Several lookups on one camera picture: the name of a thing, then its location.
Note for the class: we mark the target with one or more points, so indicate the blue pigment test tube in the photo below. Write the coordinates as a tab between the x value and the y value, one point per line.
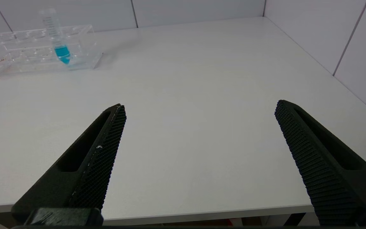
62	52

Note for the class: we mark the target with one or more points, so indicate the clear acrylic test tube rack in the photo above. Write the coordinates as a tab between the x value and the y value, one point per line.
21	60

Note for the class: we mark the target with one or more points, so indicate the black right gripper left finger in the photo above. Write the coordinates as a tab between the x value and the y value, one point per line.
84	171

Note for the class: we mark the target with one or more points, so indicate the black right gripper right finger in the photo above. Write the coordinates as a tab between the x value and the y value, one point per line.
329	171

